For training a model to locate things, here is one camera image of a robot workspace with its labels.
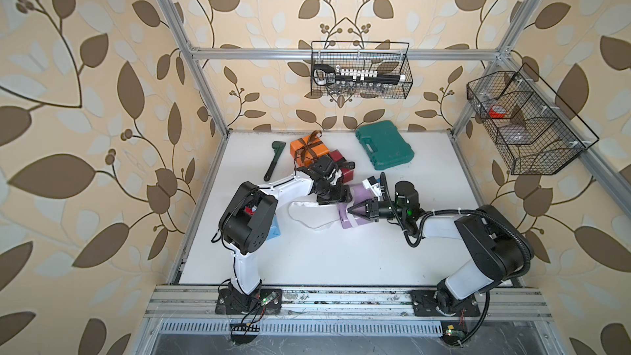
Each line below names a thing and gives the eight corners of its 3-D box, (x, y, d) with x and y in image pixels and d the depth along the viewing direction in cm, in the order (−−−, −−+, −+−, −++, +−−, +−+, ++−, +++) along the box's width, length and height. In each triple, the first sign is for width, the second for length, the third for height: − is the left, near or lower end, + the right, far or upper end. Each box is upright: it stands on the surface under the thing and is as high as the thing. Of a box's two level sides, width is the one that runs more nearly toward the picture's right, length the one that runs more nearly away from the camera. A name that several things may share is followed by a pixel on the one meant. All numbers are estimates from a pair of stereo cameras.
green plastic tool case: (376, 171, 107) (378, 165, 104) (353, 132, 123) (354, 126, 119) (415, 160, 111) (418, 154, 108) (388, 124, 127) (389, 117, 123)
